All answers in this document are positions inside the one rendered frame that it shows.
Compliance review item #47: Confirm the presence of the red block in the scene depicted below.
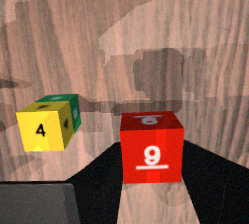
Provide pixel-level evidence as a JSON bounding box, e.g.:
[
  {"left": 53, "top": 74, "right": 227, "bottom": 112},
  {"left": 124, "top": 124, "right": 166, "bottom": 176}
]
[{"left": 120, "top": 111, "right": 184, "bottom": 184}]

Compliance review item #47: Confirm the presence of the green block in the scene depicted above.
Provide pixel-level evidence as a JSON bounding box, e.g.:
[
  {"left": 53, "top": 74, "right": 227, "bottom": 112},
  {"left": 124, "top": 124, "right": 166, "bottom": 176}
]
[{"left": 34, "top": 94, "right": 81, "bottom": 134}]

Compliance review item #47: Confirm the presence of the yellow block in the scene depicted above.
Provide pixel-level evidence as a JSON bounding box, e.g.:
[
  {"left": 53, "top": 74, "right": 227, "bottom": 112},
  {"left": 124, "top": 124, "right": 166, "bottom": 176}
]
[{"left": 16, "top": 101, "right": 74, "bottom": 151}]

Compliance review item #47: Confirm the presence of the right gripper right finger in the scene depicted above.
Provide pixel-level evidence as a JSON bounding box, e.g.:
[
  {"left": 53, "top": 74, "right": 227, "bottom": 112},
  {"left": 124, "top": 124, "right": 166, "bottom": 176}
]
[{"left": 181, "top": 139, "right": 249, "bottom": 224}]

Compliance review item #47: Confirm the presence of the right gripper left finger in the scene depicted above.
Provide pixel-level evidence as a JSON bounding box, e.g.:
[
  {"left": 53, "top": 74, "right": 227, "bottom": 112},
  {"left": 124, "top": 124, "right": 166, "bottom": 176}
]
[{"left": 0, "top": 142, "right": 123, "bottom": 224}]

